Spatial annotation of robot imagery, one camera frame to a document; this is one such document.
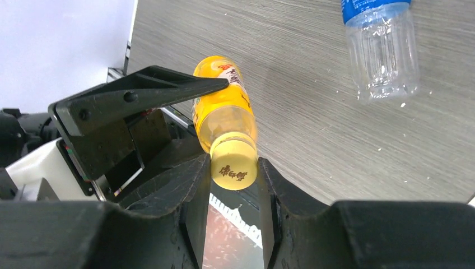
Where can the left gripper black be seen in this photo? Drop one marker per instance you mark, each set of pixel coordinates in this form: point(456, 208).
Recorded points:
point(102, 153)

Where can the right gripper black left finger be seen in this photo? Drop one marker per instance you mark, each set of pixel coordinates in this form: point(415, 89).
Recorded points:
point(164, 228)

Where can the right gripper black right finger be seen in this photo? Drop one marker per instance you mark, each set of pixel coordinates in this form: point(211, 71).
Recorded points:
point(298, 231)

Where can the yellow juice bottle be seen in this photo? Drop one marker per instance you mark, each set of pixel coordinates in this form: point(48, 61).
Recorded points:
point(228, 110)

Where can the yellow bottle cap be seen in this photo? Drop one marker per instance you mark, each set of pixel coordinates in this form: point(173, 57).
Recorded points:
point(234, 161)

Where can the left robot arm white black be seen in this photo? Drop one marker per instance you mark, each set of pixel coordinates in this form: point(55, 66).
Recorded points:
point(22, 133)

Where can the clear bottle blue label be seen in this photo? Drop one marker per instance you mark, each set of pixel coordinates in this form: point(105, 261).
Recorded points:
point(382, 47)

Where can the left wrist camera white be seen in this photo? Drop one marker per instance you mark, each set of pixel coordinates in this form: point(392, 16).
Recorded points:
point(47, 162)

